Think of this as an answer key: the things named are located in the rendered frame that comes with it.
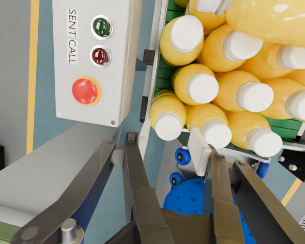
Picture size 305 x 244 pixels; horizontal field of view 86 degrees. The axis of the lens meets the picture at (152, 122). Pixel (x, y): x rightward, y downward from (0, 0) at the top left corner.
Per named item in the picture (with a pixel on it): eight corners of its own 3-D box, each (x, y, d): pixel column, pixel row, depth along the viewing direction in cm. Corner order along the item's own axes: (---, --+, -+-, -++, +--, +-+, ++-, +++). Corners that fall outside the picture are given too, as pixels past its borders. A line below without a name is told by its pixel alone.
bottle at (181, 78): (170, 93, 43) (174, 110, 25) (172, 65, 40) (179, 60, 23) (197, 95, 42) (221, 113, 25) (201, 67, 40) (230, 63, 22)
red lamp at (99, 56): (93, 63, 23) (89, 63, 22) (93, 46, 22) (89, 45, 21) (108, 66, 23) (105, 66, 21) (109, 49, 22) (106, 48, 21)
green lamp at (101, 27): (94, 36, 22) (90, 34, 20) (94, 17, 21) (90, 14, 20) (110, 38, 22) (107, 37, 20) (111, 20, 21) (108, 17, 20)
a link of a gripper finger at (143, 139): (141, 166, 16) (134, 165, 16) (148, 138, 23) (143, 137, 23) (145, 139, 15) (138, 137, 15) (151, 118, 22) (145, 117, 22)
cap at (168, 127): (185, 125, 26) (187, 129, 24) (167, 140, 27) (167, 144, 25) (169, 107, 25) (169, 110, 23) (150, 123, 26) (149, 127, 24)
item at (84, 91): (75, 100, 24) (70, 102, 23) (75, 76, 23) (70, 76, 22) (98, 104, 24) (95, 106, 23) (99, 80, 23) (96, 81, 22)
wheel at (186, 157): (183, 169, 40) (189, 168, 41) (188, 153, 38) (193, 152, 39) (172, 160, 43) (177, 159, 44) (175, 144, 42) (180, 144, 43)
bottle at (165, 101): (185, 103, 43) (200, 125, 25) (165, 120, 45) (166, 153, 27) (167, 83, 42) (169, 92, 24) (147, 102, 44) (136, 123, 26)
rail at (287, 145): (148, 121, 40) (147, 125, 38) (149, 118, 40) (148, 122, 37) (310, 148, 40) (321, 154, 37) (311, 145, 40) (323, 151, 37)
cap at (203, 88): (185, 99, 25) (187, 102, 23) (189, 73, 23) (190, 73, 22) (211, 101, 24) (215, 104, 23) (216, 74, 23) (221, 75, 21)
